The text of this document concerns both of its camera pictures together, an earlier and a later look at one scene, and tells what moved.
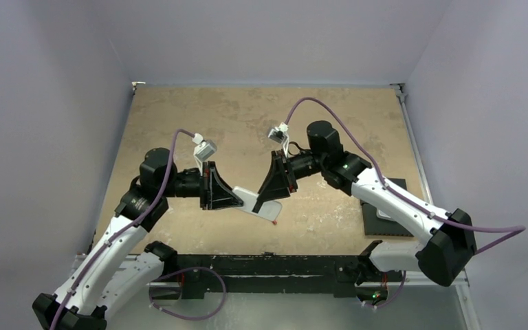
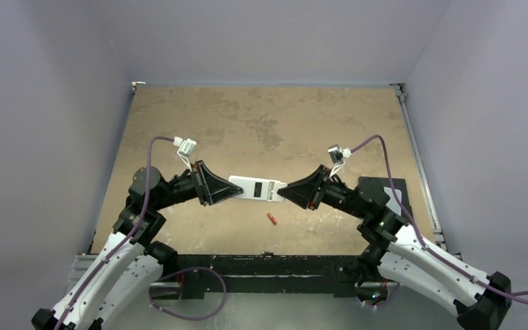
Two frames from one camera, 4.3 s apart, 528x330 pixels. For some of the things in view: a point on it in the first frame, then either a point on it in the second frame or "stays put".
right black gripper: x=284 y=172 → x=319 y=188
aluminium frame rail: x=401 y=92 stays put
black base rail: x=199 y=271 stays put
